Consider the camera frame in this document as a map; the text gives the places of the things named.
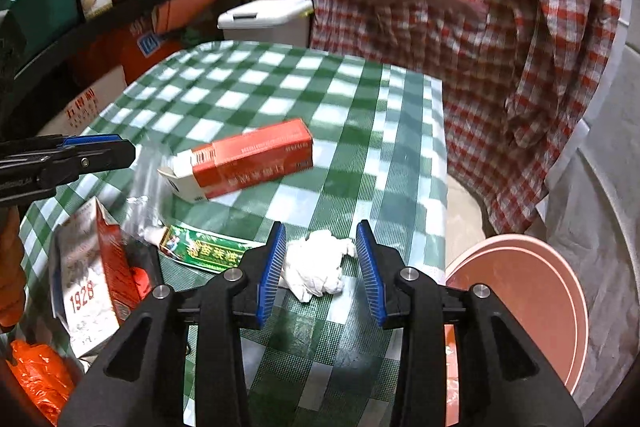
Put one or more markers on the green checkered tablecloth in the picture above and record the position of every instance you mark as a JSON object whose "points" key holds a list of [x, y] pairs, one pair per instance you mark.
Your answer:
{"points": [[378, 154]]}

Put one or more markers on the red plaid shirt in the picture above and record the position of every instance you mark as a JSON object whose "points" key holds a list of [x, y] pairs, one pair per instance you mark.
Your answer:
{"points": [[517, 74]]}

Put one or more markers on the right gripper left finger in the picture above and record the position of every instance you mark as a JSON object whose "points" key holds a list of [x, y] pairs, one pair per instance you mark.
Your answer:
{"points": [[138, 377]]}

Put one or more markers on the black metal shelf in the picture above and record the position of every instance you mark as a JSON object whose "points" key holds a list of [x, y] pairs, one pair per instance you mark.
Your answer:
{"points": [[100, 6]]}

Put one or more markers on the white tissue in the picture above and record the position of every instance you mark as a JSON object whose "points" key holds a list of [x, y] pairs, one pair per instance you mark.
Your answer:
{"points": [[312, 267]]}

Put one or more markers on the red toothpaste box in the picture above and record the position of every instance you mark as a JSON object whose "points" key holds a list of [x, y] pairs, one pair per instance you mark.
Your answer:
{"points": [[240, 161]]}

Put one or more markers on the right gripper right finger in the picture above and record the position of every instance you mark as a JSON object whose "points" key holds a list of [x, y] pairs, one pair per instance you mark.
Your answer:
{"points": [[504, 378]]}

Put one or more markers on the white paper bag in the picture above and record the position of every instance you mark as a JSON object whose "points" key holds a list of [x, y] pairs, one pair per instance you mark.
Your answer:
{"points": [[83, 110]]}

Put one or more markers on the green candy wrapper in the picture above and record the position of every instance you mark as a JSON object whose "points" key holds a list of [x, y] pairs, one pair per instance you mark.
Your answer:
{"points": [[203, 250]]}

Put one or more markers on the teal storage box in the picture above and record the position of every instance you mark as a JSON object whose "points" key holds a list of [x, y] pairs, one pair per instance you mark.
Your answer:
{"points": [[40, 22]]}

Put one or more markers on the pink trash bin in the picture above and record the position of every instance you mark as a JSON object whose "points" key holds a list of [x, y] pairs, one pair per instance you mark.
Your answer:
{"points": [[541, 291]]}

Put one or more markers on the person left hand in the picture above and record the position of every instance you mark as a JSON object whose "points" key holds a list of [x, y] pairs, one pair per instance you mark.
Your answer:
{"points": [[12, 275]]}

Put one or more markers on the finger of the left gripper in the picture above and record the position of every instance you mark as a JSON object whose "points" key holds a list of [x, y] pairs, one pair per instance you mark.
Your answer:
{"points": [[91, 156], [92, 139]]}

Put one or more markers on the grey fabric cover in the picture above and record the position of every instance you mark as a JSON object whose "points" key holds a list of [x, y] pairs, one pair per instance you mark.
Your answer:
{"points": [[591, 216]]}

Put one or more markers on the red white carton box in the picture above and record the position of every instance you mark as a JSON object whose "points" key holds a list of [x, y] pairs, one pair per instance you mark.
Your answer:
{"points": [[97, 288]]}

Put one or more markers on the white lidded bin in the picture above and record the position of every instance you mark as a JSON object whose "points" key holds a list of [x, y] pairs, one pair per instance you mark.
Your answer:
{"points": [[271, 21]]}

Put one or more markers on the orange plastic bag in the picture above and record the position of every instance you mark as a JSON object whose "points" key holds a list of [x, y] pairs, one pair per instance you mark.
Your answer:
{"points": [[43, 375]]}

